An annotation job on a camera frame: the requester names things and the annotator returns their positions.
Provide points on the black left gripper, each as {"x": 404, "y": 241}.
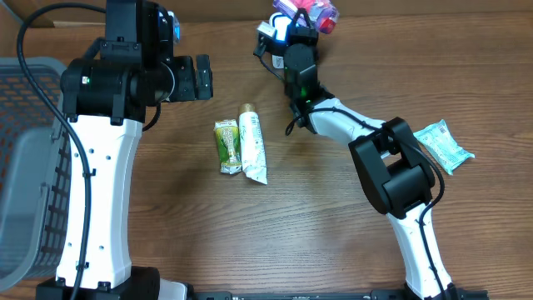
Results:
{"x": 187, "y": 90}

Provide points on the teal snack packet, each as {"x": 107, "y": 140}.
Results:
{"x": 439, "y": 142}

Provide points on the grey plastic mesh basket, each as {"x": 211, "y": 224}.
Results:
{"x": 35, "y": 181}

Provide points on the white tube gold cap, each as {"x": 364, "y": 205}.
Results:
{"x": 254, "y": 163}

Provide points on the white barcode scanner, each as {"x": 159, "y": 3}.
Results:
{"x": 280, "y": 22}

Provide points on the red purple snack pack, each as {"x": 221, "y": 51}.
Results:
{"x": 322, "y": 13}

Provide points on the green drink carton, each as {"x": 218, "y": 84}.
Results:
{"x": 228, "y": 146}

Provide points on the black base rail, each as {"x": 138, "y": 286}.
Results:
{"x": 373, "y": 295}

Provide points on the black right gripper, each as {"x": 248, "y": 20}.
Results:
{"x": 300, "y": 33}

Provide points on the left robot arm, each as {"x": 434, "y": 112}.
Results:
{"x": 105, "y": 96}

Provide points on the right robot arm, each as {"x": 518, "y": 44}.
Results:
{"x": 395, "y": 175}

